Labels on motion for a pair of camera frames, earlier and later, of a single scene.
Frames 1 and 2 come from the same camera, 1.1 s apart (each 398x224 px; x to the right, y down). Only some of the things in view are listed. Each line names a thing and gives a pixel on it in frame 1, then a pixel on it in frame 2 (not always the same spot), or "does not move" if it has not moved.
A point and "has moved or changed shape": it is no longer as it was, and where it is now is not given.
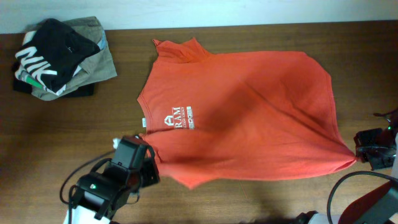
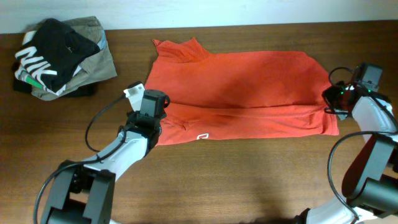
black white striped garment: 53,53 does not move
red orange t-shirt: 216,116 has moved or changed shape
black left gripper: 150,164 to 132,115
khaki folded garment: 101,67 does not move
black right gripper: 360,139 to 328,94
